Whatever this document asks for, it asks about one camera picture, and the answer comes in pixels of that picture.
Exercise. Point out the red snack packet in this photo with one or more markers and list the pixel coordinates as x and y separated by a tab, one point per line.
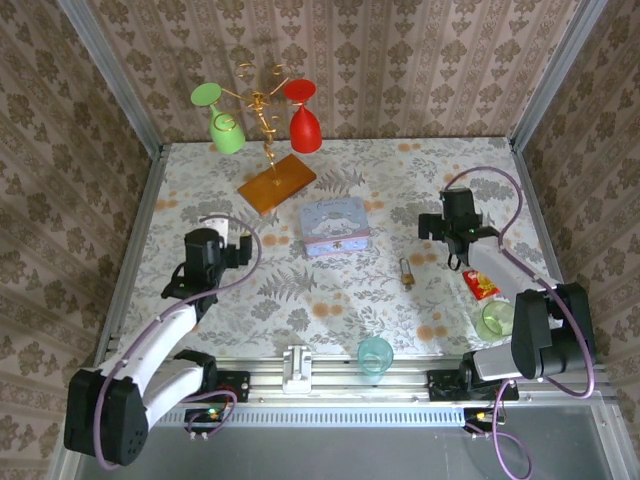
482	285

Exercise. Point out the green goblet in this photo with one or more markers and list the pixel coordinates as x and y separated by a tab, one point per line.
227	135

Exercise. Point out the brass padlock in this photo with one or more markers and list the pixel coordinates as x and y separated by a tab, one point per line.
407	278

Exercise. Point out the teal transparent plastic cup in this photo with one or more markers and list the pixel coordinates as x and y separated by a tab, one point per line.
375	367

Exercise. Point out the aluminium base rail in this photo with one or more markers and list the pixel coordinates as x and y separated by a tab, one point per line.
405	386

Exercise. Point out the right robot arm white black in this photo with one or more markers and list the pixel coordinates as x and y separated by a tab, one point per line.
492	262

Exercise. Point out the aluminium frame post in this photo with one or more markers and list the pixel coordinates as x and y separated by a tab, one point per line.
110	75
555	75

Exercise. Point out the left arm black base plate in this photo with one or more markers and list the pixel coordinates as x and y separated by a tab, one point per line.
237	387

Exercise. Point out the floral tablecloth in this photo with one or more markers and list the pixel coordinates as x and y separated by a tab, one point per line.
350	165

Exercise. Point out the white plastic bracket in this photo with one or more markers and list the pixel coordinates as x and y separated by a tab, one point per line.
297	370

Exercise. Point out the red goblet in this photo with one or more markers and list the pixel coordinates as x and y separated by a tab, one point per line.
305	130

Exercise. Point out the grey metal shelf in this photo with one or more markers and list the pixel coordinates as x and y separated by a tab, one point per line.
300	455

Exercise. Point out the pastel cartoon tin box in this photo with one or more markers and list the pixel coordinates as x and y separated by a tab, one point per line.
335	225

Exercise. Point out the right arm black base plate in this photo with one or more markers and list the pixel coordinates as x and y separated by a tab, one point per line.
440	387

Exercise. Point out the green transparent plastic cup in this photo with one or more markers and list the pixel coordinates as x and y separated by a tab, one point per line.
492	325

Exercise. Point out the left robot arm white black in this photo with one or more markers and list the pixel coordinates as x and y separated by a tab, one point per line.
165	340

